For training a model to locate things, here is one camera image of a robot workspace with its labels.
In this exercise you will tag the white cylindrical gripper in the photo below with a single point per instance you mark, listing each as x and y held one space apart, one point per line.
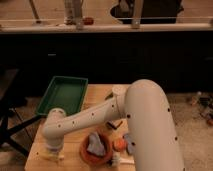
54 145

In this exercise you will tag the yellow banana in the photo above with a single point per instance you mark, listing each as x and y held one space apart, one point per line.
47 155

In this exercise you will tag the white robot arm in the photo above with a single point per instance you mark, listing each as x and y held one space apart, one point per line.
150 123

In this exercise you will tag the green plastic tray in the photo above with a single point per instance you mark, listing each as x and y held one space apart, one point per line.
63 92

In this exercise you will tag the blue grey cloth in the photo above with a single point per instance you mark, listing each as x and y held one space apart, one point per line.
95 145

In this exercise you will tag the orange bowl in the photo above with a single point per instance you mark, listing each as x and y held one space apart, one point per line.
91 159

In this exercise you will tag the orange ball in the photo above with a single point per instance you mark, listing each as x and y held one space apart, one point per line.
119 145

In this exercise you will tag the white dish brush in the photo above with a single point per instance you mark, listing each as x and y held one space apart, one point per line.
116 159

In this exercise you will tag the blue sponge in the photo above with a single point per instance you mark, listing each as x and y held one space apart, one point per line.
129 147

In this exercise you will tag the white cup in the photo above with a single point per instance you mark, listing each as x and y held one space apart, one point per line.
118 90

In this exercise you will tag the red object on counter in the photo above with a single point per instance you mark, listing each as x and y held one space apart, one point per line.
88 21

